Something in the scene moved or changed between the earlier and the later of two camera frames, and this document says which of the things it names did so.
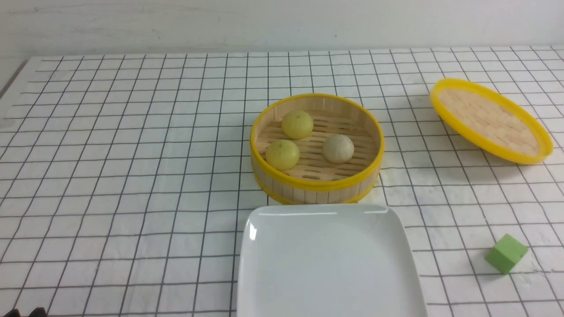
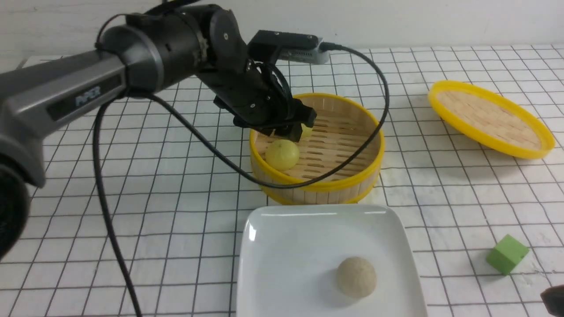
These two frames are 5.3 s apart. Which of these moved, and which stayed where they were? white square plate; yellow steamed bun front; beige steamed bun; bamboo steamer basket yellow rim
Moved: beige steamed bun
Stayed: white square plate; bamboo steamer basket yellow rim; yellow steamed bun front
